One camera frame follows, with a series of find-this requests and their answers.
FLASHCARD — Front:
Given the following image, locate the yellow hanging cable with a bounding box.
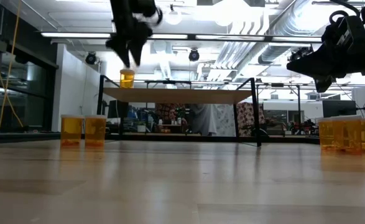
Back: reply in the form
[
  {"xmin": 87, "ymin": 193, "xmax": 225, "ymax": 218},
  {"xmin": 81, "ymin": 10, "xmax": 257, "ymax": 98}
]
[{"xmin": 0, "ymin": 0, "xmax": 24, "ymax": 131}]

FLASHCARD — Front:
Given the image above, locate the round white ceiling lamp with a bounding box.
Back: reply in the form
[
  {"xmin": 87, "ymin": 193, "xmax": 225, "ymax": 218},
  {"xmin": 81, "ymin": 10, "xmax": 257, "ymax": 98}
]
[{"xmin": 165, "ymin": 4, "xmax": 183, "ymax": 26}]

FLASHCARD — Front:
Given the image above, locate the dark red floral cloth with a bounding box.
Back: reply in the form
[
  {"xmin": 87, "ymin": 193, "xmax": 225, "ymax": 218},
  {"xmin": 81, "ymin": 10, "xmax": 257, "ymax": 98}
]
[{"xmin": 155, "ymin": 103, "xmax": 186, "ymax": 125}]

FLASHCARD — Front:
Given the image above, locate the black spotlight cluster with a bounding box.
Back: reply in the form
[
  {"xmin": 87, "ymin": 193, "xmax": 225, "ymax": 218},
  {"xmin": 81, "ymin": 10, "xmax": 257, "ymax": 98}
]
[{"xmin": 289, "ymin": 46, "xmax": 313, "ymax": 62}]

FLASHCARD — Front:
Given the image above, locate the black aluminium table rail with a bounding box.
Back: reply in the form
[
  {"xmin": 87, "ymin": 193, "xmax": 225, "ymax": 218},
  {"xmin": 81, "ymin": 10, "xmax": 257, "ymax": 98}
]
[{"xmin": 0, "ymin": 133, "xmax": 365, "ymax": 151}]

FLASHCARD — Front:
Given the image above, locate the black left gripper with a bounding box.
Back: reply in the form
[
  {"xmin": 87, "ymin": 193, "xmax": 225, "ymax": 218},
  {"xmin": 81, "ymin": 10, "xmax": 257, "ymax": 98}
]
[{"xmin": 105, "ymin": 0, "xmax": 164, "ymax": 68}]

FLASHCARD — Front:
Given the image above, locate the white LED light strip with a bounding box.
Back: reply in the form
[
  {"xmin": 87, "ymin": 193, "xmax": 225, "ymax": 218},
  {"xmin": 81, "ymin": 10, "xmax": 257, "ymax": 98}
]
[
  {"xmin": 41, "ymin": 32, "xmax": 111, "ymax": 39},
  {"xmin": 195, "ymin": 34, "xmax": 266, "ymax": 40},
  {"xmin": 149, "ymin": 34, "xmax": 188, "ymax": 40},
  {"xmin": 271, "ymin": 36, "xmax": 323, "ymax": 42}
]

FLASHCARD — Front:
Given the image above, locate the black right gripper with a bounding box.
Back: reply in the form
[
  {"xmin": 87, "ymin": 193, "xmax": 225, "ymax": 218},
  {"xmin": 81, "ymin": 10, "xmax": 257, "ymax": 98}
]
[{"xmin": 286, "ymin": 26, "xmax": 365, "ymax": 94}]

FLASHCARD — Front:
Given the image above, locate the black computer monitor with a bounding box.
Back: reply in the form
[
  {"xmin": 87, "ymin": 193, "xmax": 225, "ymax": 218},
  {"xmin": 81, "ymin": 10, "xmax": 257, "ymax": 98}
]
[
  {"xmin": 321, "ymin": 99, "xmax": 357, "ymax": 118},
  {"xmin": 107, "ymin": 100, "xmax": 129, "ymax": 119}
]

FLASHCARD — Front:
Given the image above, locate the plain white hanging cloth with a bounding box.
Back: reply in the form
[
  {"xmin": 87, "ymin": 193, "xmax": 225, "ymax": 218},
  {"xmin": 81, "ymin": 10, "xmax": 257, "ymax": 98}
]
[{"xmin": 190, "ymin": 104, "xmax": 218, "ymax": 136}]

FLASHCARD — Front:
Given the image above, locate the white patterned hanging cloth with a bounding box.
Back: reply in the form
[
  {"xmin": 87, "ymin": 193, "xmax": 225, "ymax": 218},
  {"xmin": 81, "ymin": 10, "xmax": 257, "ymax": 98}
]
[{"xmin": 215, "ymin": 104, "xmax": 238, "ymax": 137}]

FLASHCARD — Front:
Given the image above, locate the silver ceiling air duct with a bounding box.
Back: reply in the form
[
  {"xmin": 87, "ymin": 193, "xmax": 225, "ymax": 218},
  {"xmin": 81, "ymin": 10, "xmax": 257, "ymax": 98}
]
[{"xmin": 258, "ymin": 0, "xmax": 325, "ymax": 65}]

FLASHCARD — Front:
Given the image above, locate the small raised wooden shelf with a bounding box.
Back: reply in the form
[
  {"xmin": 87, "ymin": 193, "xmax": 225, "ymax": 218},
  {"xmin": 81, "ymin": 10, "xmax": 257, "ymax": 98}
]
[{"xmin": 96, "ymin": 74, "xmax": 262, "ymax": 147}]

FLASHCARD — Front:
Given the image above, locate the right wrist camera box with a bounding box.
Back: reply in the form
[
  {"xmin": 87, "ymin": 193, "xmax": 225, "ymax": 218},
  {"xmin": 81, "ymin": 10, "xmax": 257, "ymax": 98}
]
[{"xmin": 337, "ymin": 15, "xmax": 365, "ymax": 47}]

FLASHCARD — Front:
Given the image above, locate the black looped gripper cable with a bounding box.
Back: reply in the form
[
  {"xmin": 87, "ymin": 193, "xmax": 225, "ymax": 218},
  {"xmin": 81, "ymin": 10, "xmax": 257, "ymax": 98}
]
[{"xmin": 329, "ymin": 0, "xmax": 362, "ymax": 27}]

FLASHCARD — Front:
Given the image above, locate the red floral white cloth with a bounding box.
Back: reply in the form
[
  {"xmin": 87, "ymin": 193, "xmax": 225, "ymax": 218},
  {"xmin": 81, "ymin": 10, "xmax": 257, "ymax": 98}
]
[{"xmin": 236, "ymin": 101, "xmax": 266, "ymax": 137}]

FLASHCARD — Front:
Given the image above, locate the wooden shelf board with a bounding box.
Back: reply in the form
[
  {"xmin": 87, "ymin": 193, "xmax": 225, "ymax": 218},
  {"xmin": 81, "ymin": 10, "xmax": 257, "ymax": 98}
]
[{"xmin": 103, "ymin": 87, "xmax": 254, "ymax": 105}]

